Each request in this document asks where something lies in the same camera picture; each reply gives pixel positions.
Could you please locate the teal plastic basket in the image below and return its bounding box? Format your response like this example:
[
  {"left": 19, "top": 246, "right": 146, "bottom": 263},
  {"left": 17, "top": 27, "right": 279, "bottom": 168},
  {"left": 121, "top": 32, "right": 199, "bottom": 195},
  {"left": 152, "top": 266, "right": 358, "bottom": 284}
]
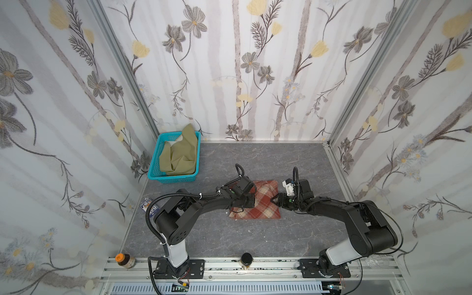
[{"left": 147, "top": 132, "right": 201, "bottom": 184}]

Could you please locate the black knob jar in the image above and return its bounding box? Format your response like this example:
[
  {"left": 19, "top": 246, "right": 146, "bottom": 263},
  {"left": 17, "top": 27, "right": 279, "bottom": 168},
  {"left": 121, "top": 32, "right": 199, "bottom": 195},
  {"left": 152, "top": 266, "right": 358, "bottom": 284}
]
[{"left": 239, "top": 253, "right": 254, "bottom": 269}]

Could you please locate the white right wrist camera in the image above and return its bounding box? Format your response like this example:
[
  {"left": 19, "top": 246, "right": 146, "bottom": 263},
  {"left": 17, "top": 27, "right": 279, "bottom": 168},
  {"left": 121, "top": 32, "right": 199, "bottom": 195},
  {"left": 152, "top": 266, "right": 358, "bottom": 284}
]
[{"left": 282, "top": 179, "right": 295, "bottom": 197}]

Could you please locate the red plaid wool skirt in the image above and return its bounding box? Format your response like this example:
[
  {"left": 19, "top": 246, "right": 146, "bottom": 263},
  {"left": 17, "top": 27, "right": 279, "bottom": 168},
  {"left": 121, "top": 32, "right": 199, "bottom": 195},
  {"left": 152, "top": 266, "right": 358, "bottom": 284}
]
[{"left": 229, "top": 180, "right": 281, "bottom": 220}]

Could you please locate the orange capped bottle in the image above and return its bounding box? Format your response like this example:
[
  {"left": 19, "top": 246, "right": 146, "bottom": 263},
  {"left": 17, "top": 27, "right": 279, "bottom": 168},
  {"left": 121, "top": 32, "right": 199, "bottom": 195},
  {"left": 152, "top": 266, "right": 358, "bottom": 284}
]
[{"left": 115, "top": 253, "right": 136, "bottom": 269}]

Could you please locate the aluminium front rail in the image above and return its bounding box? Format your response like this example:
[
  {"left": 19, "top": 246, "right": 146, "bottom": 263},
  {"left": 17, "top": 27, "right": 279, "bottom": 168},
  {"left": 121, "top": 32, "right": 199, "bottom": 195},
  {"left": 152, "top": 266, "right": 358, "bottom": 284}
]
[{"left": 95, "top": 257, "right": 410, "bottom": 295}]

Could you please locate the olive green skirt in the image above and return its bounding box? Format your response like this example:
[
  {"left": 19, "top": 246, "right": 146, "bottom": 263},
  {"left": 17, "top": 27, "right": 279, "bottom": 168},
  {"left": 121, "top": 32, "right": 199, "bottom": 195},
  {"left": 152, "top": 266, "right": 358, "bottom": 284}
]
[{"left": 159, "top": 124, "right": 198, "bottom": 176}]

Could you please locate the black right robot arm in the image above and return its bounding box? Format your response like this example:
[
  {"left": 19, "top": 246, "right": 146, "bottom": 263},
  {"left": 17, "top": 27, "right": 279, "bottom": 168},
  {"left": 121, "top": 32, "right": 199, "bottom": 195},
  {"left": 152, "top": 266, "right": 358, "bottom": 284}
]
[{"left": 270, "top": 179, "right": 398, "bottom": 277}]

